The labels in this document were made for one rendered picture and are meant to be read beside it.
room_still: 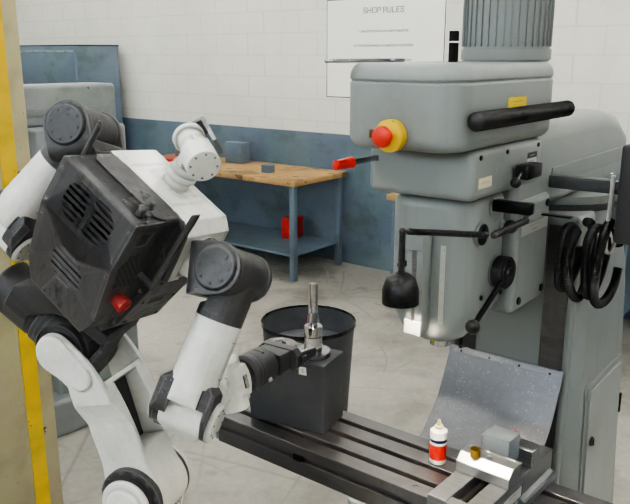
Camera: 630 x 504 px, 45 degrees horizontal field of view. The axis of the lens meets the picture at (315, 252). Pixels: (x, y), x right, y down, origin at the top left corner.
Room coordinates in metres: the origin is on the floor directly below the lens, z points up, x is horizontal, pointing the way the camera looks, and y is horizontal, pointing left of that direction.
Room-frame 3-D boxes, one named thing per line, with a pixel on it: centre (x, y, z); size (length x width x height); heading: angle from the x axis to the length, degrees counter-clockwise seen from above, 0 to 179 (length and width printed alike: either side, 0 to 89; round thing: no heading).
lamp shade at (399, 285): (1.40, -0.17, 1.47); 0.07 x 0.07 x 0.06
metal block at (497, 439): (1.48, -0.41, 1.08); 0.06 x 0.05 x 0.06; 50
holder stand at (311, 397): (1.85, 0.05, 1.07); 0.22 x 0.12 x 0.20; 63
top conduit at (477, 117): (1.52, -0.42, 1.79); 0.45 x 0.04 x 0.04; 142
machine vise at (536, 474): (1.46, -0.39, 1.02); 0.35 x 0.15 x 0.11; 140
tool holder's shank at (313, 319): (1.82, 0.00, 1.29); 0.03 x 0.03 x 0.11
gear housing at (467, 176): (1.61, -0.31, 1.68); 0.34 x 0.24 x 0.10; 142
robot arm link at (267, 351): (1.67, 0.11, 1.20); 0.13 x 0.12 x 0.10; 56
